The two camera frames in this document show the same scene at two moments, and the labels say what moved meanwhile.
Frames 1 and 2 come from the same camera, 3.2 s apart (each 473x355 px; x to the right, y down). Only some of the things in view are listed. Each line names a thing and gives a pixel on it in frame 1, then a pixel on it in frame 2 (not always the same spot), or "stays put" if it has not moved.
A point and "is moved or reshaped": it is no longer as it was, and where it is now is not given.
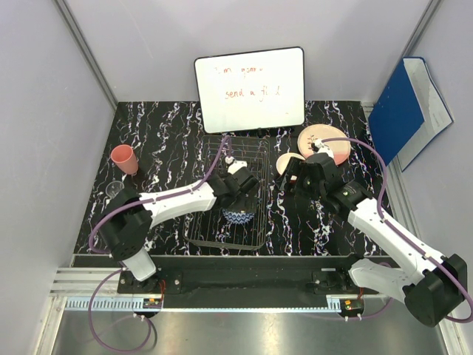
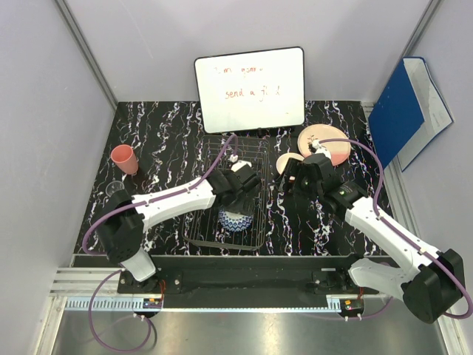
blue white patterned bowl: x=238 y=217 is moved or reshaped
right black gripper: x=296 y=168 stays put
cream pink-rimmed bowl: x=282 y=161 stays put
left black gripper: x=247 y=205 stays put
